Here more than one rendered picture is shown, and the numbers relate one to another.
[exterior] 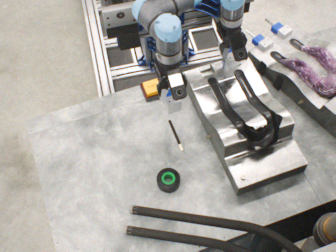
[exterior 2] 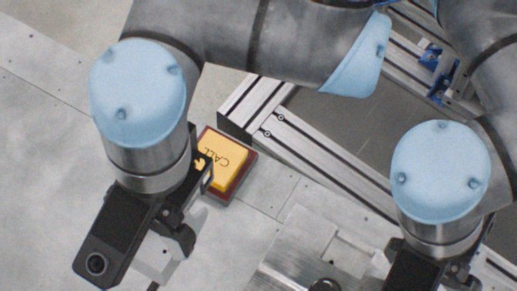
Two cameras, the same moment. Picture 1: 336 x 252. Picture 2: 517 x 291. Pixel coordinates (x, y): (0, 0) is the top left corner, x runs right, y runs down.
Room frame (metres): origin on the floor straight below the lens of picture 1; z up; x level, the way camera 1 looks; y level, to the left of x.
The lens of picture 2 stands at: (0.75, -0.33, 1.97)
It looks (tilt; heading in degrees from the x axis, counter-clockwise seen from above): 66 degrees down; 46
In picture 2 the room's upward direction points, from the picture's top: 2 degrees clockwise
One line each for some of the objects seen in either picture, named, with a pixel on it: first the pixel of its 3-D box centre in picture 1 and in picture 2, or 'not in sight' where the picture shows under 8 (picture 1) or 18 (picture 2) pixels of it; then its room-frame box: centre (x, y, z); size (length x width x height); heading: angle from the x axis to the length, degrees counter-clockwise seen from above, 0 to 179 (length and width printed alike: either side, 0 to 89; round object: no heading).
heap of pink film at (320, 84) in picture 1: (318, 66); not in sight; (1.06, -0.58, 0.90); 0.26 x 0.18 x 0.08; 35
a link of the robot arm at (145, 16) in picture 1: (154, 13); (195, 13); (1.02, 0.03, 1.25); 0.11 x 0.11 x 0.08; 33
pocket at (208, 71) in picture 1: (206, 73); (348, 257); (1.07, -0.16, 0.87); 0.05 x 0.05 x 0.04; 18
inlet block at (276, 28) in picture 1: (276, 28); not in sight; (1.31, -0.47, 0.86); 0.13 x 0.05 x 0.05; 35
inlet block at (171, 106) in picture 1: (168, 94); (175, 220); (0.94, -0.01, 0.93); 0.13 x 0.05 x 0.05; 18
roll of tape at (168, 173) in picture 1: (168, 180); not in sight; (0.66, 0.01, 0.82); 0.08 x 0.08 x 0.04
